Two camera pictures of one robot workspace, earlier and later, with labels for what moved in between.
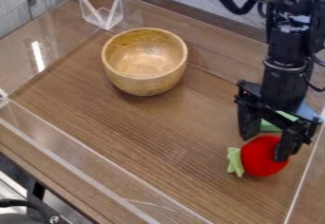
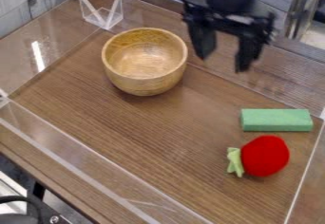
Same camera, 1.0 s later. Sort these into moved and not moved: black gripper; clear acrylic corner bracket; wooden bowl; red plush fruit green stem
Moved: black gripper
Not moved: clear acrylic corner bracket; red plush fruit green stem; wooden bowl
